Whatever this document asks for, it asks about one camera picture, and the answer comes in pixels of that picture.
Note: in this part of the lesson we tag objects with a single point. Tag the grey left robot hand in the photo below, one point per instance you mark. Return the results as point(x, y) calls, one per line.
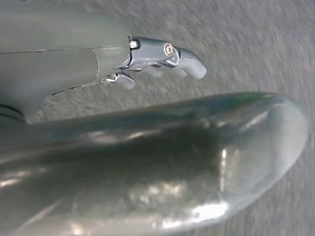
point(49, 58)

